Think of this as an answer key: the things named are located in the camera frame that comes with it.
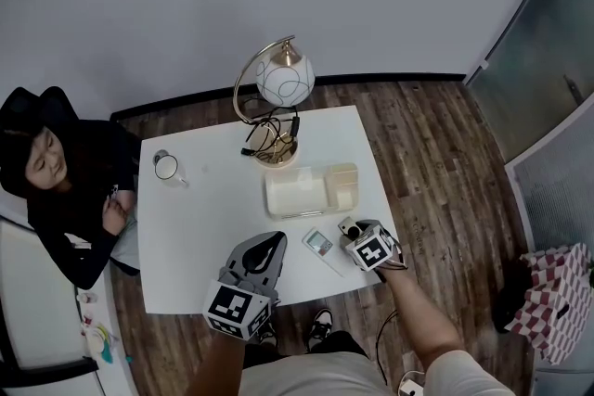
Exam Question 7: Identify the person's right forearm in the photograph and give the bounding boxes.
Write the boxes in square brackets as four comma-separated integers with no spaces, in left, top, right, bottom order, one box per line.
[374,266,466,382]

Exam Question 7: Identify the brass globe table lamp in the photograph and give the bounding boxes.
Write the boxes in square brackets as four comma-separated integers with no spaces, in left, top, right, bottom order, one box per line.
[232,34,317,169]

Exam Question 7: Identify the metal door handle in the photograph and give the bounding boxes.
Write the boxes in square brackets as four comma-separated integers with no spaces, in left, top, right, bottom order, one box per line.
[562,73,585,107]

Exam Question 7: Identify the person's black trousers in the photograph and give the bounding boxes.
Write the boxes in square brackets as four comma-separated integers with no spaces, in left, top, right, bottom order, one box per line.
[242,330,368,362]

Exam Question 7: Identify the white power adapter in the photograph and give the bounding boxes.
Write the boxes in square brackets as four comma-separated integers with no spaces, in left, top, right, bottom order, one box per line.
[398,370,427,396]

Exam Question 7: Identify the person's black white right shoe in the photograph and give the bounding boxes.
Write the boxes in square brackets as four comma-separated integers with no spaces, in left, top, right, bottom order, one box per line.
[305,307,335,352]

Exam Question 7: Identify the glass mug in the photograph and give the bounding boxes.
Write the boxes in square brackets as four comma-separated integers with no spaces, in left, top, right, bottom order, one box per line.
[151,147,191,189]

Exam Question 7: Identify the red white checkered bag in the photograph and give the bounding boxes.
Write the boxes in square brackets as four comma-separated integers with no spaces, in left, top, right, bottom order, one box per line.
[502,241,594,366]

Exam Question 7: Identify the frosted glass door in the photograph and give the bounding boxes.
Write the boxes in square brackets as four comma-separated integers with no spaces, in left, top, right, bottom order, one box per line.
[462,0,594,164]

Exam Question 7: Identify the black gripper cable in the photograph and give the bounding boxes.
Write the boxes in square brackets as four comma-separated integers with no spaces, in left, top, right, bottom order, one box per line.
[373,309,401,388]

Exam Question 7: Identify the person's beige shirt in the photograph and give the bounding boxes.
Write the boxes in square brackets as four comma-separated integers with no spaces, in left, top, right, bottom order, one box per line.
[238,350,508,396]

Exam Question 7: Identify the cream plastic organizer tray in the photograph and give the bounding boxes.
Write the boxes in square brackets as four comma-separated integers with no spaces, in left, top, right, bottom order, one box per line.
[264,161,361,222]

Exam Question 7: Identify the person's left forearm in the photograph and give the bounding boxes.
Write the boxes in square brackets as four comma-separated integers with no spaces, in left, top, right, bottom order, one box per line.
[184,328,248,396]

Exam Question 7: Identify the person's black white shoe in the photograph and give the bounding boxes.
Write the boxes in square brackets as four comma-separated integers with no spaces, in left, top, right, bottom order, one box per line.
[305,307,335,352]
[256,321,280,350]

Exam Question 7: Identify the white bowl with colourful items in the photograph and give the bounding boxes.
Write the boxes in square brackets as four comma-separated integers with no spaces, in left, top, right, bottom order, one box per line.
[84,324,123,364]

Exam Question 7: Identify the white remote control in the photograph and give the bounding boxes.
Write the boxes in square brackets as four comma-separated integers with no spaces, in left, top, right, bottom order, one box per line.
[301,226,347,280]

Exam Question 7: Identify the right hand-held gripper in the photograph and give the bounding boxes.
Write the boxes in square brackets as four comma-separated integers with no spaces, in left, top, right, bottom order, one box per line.
[339,219,403,274]

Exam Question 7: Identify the person's black white left shoe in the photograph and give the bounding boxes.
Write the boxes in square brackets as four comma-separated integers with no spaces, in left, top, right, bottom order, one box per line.
[256,321,280,350]

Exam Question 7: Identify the glass partition with blinds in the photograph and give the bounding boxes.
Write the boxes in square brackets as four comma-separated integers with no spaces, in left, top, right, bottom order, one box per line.
[504,91,594,275]

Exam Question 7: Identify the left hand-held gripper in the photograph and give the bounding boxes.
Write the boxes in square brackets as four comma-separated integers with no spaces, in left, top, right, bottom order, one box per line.
[201,230,290,344]

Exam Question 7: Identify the black lamp cable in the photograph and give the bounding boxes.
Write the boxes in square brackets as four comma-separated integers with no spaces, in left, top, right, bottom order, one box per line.
[239,98,303,164]

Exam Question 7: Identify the black bag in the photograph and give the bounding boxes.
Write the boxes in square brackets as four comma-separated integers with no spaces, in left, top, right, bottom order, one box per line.
[491,258,531,336]

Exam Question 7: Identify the white black-framed desk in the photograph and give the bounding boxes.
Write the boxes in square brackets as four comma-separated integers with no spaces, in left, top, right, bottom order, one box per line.
[0,198,136,396]

